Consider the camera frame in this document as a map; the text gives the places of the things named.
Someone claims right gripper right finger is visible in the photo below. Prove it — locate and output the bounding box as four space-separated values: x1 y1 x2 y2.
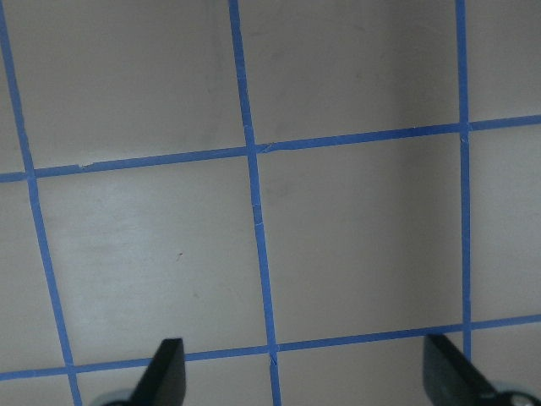
423 334 540 406

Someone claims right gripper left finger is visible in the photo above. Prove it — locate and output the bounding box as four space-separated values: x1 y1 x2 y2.
90 338 186 406

